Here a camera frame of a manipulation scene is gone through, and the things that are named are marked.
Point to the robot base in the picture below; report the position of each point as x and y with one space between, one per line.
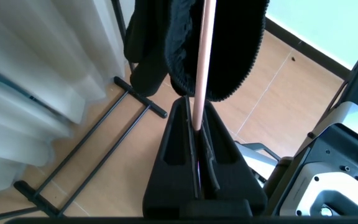
337 174

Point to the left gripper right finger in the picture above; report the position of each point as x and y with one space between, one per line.
238 183

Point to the black clothes rack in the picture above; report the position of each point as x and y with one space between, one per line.
141 99

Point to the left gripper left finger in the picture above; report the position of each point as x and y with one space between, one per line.
169 183

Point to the black shorts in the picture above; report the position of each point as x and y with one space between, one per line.
238 46

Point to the pink clothes hanger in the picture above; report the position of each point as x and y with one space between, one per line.
204 62

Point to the white curtain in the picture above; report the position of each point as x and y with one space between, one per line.
42 37
11 133

